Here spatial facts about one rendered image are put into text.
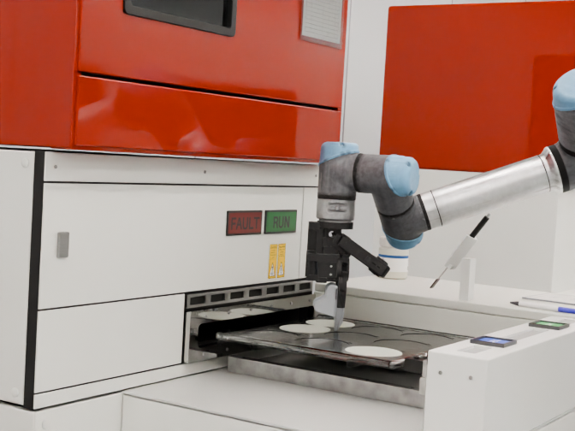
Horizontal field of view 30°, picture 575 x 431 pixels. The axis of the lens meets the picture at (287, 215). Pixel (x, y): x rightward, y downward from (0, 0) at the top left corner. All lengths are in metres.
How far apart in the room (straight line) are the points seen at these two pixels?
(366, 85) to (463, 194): 3.51
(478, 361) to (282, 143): 0.71
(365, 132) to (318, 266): 3.57
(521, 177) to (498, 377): 0.61
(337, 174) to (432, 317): 0.37
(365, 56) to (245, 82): 3.61
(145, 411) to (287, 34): 0.77
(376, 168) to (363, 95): 3.55
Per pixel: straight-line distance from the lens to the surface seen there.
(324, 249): 2.08
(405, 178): 2.00
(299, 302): 2.27
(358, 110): 5.52
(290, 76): 2.11
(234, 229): 2.06
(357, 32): 5.50
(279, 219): 2.19
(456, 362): 1.59
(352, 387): 1.91
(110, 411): 1.85
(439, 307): 2.21
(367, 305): 2.27
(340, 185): 2.05
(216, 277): 2.03
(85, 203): 1.74
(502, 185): 2.11
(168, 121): 1.81
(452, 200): 2.10
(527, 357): 1.72
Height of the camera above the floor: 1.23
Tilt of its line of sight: 3 degrees down
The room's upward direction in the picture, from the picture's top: 3 degrees clockwise
